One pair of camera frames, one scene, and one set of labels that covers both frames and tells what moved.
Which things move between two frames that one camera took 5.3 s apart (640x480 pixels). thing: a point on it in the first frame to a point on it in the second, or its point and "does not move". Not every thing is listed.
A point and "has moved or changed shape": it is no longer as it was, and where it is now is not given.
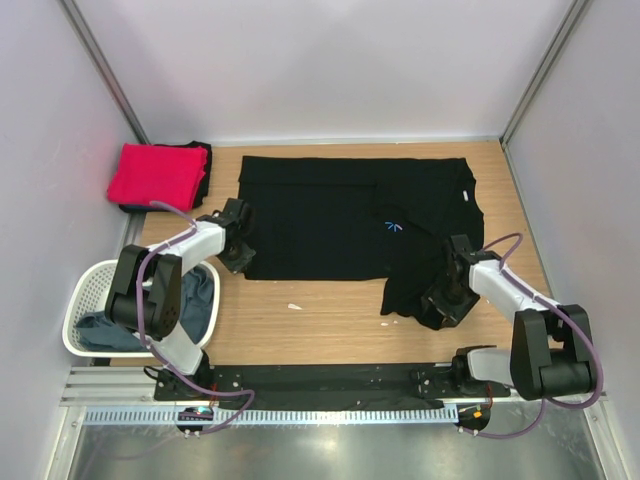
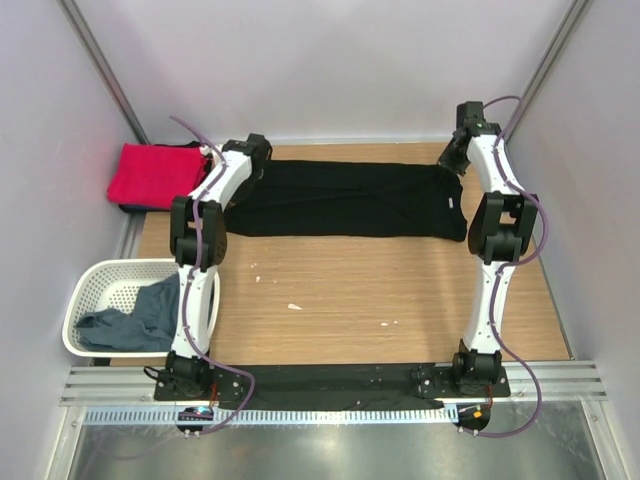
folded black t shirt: x=205 y=185 does not move
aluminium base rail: x=134 y=386 does not move
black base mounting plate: x=327 y=386 does not move
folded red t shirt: x=168 y=176 does not move
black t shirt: x=348 y=218 has moved or changed shape
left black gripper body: x=235 y=259 to x=259 y=175
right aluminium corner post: x=569 y=20 does not move
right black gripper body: x=452 y=301 to x=453 y=158
